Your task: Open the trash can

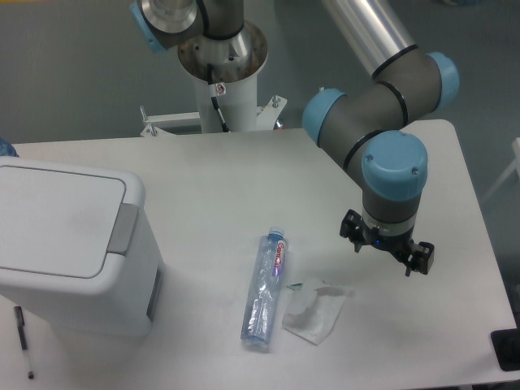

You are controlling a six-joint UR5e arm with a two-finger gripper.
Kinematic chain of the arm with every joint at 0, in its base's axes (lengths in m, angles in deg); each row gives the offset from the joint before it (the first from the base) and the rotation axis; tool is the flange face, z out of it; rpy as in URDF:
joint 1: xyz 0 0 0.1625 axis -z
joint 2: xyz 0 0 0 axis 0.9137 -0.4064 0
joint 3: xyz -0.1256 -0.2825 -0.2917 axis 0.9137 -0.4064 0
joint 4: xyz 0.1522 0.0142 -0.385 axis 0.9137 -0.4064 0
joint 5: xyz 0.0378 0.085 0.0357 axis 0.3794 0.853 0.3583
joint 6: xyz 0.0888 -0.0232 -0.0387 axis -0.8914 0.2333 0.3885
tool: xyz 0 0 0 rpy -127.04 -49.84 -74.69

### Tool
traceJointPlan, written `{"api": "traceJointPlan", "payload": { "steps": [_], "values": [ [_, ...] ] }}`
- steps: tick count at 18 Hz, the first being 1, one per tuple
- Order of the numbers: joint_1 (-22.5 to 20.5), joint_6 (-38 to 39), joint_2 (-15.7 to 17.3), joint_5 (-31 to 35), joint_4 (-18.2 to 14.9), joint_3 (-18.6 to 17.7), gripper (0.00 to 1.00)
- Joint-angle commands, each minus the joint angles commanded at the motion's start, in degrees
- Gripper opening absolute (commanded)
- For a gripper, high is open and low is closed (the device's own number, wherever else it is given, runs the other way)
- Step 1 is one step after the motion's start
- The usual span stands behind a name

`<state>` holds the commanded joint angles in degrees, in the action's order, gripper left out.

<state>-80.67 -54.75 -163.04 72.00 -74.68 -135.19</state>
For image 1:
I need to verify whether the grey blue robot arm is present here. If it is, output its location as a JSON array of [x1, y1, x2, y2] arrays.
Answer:
[[130, 1, 460, 274]]

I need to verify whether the crumpled clear plastic wrapper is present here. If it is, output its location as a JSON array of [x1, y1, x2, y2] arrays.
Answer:
[[282, 278, 354, 346]]

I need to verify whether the blue patterned object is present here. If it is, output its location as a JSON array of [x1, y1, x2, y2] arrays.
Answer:
[[0, 138, 19, 158]]

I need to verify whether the black pen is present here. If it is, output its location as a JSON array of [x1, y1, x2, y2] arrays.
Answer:
[[13, 305, 35, 380]]

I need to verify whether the black phone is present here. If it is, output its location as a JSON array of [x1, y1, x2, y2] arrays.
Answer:
[[491, 328, 519, 372]]

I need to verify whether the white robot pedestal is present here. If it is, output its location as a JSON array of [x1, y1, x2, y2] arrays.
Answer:
[[141, 21, 288, 137]]

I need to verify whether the white trash can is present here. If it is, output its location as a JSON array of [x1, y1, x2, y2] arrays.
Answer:
[[1, 157, 164, 336]]

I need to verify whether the black cable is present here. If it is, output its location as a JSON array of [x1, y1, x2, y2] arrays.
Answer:
[[206, 63, 231, 133]]

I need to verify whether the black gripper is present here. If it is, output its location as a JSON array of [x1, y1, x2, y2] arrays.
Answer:
[[340, 210, 435, 276]]

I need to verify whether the clear plastic water bottle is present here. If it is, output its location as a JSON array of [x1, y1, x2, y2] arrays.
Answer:
[[240, 227, 288, 348]]

